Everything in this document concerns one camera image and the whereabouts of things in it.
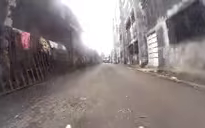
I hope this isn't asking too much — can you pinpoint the grey asphalt road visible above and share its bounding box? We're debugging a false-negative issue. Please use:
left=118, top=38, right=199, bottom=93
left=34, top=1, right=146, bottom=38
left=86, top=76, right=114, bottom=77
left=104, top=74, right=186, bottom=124
left=0, top=62, right=205, bottom=128

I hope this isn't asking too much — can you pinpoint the dark metal fence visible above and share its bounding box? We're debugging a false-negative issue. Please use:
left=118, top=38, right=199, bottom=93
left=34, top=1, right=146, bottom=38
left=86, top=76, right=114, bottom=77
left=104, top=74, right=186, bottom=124
left=0, top=28, right=103, bottom=98

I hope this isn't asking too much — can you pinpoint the dark building behind fence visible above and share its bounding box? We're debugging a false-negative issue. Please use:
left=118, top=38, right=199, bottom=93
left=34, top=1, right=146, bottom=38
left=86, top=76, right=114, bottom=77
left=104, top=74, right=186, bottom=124
left=0, top=0, right=86, bottom=58

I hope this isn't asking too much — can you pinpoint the grey concrete building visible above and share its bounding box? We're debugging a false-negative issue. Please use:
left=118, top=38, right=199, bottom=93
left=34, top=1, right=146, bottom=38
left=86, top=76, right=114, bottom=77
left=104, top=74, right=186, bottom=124
left=111, top=0, right=205, bottom=81

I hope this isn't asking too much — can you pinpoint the raised kerb strip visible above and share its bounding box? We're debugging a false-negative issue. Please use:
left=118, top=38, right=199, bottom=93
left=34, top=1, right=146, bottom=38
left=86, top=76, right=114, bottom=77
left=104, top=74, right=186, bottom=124
left=125, top=64, right=205, bottom=93

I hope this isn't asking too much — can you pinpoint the red cloth on fence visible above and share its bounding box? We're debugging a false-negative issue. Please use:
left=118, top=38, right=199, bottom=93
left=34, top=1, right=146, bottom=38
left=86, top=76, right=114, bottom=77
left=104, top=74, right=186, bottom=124
left=20, top=31, right=32, bottom=50

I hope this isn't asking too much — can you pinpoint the tree trunk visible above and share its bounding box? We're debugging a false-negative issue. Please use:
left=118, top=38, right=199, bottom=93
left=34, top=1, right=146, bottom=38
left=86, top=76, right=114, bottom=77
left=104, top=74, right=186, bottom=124
left=0, top=0, right=16, bottom=91

